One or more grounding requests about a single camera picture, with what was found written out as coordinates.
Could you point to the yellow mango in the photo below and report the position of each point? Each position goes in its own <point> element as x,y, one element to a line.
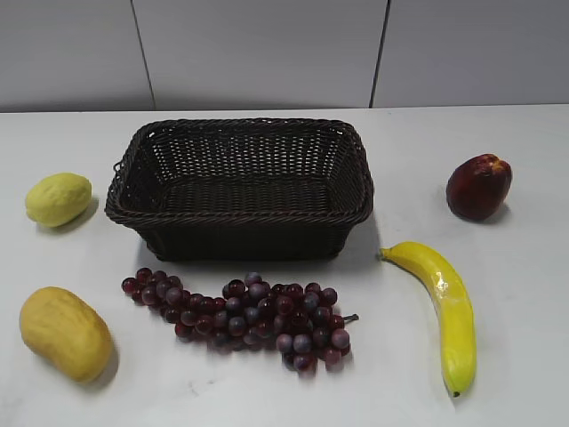
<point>60,327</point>

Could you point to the black wicker basket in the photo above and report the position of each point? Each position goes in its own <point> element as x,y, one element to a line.
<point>251,189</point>

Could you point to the red apple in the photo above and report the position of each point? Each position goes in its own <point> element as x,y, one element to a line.
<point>477,188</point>

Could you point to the yellow banana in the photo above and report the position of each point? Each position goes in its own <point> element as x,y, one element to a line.
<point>458,342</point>

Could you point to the purple grape bunch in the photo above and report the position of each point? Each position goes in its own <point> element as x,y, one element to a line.
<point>300,322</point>

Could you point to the yellow lemon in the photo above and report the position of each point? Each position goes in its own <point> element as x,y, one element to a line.
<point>58,199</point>

